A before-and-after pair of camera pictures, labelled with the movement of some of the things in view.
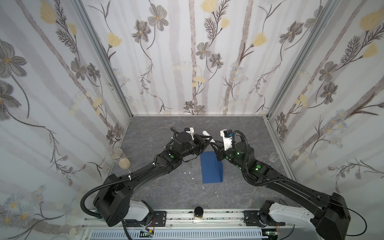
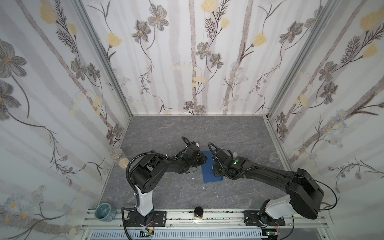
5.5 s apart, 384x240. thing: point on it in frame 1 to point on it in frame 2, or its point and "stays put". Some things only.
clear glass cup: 274,157 stays put
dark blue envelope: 212,168 stays put
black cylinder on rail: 198,212 stays put
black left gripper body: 197,143 to 199,159
